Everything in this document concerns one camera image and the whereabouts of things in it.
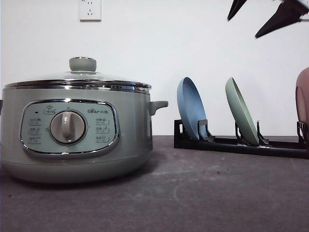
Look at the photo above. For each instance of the green electric steamer pot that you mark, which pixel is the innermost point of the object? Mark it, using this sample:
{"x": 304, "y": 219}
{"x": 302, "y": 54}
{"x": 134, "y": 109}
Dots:
{"x": 74, "y": 131}

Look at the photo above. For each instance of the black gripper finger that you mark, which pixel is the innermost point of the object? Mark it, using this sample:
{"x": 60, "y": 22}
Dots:
{"x": 236, "y": 5}
{"x": 289, "y": 11}

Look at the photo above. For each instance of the green plate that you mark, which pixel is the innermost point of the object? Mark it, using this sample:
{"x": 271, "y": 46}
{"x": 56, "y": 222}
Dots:
{"x": 241, "y": 112}

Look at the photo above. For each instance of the black plate rack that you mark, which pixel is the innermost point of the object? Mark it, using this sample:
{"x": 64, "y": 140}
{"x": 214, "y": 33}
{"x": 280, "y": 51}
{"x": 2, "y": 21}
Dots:
{"x": 207, "y": 141}

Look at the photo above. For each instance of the blue plate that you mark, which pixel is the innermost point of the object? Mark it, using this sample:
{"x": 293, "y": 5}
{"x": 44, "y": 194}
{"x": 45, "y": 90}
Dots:
{"x": 191, "y": 106}

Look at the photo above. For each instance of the pink plate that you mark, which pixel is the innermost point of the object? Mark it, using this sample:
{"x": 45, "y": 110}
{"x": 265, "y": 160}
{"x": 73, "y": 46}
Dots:
{"x": 302, "y": 99}

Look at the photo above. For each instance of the white wall socket left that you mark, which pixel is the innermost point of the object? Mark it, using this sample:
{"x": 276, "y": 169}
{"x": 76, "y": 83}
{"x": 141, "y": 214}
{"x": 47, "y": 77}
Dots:
{"x": 90, "y": 11}

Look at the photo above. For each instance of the glass steamer lid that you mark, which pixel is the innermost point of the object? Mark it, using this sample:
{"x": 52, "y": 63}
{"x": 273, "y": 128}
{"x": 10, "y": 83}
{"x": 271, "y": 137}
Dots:
{"x": 82, "y": 75}

